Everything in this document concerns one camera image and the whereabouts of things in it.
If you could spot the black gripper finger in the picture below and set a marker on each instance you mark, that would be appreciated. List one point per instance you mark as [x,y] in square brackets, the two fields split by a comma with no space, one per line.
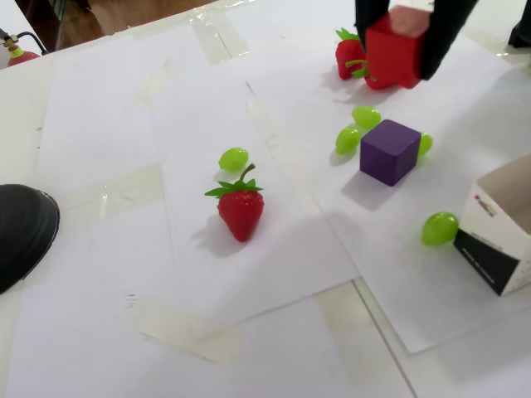
[448,33]
[371,12]

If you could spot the red wooden cube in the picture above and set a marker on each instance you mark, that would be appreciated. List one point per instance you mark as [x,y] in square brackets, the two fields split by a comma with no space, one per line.
[392,58]

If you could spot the green plastic grape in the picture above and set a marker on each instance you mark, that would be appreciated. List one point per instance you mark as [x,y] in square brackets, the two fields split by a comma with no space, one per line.
[426,144]
[347,140]
[439,229]
[233,159]
[366,116]

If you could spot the purple wooden cube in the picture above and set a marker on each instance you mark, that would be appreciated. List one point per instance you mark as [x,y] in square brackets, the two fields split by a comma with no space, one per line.
[386,161]

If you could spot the red plastic strawberry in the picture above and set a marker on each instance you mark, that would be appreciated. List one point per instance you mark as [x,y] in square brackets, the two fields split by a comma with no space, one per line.
[346,58]
[361,71]
[240,215]

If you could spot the beige tape strip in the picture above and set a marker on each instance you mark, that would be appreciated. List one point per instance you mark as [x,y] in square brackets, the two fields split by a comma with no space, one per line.
[220,39]
[282,149]
[124,188]
[340,307]
[178,331]

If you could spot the open white black carton box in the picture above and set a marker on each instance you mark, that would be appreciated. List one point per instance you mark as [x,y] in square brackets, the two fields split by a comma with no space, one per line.
[485,265]

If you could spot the white paper sheet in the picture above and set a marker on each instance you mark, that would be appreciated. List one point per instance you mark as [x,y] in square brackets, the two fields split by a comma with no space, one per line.
[386,269]
[269,265]

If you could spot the dark wooden furniture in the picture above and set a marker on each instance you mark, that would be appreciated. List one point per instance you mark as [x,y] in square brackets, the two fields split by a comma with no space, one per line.
[41,20]

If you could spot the red fire extinguisher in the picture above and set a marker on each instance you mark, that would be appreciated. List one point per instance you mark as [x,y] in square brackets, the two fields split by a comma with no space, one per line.
[22,59]

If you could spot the black round stand base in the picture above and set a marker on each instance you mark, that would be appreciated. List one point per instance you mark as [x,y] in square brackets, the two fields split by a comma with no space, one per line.
[25,232]

